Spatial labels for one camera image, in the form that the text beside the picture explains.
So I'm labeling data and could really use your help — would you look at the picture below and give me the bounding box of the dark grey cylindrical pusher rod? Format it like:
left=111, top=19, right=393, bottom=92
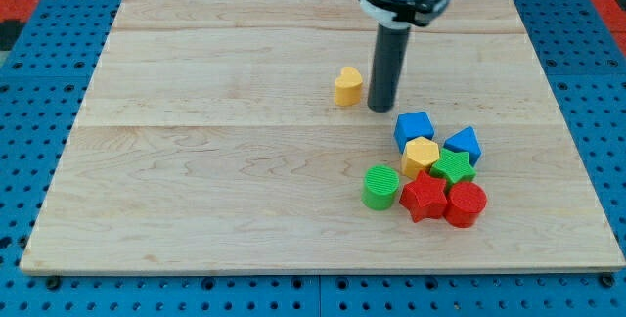
left=368, top=24, right=410, bottom=113

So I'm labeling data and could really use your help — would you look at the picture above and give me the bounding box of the yellow heart block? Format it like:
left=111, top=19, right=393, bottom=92
left=334, top=67, right=363, bottom=107

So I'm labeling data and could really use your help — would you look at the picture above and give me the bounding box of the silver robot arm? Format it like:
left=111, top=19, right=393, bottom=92
left=358, top=0, right=451, bottom=113

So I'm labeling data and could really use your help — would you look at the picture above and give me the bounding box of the blue cube block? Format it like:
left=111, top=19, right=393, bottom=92
left=393, top=112, right=435, bottom=154

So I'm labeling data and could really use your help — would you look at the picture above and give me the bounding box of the yellow hexagon block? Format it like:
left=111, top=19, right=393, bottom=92
left=401, top=137, right=440, bottom=180

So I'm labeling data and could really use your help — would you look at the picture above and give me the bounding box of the blue triangle block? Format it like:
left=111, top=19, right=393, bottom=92
left=444, top=126, right=482, bottom=166

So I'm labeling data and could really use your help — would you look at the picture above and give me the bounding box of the green star block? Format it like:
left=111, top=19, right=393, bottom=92
left=429, top=148, right=476, bottom=192

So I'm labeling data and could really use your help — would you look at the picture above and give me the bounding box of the green cylinder block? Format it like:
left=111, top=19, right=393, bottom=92
left=361, top=164, right=400, bottom=211

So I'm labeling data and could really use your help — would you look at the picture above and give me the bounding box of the red star block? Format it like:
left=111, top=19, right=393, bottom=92
left=399, top=170, right=448, bottom=223

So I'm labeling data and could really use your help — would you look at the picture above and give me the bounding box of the red cylinder block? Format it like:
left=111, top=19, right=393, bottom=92
left=444, top=181, right=488, bottom=228

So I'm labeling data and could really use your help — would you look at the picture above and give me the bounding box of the light wooden board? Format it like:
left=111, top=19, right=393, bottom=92
left=20, top=0, right=625, bottom=276

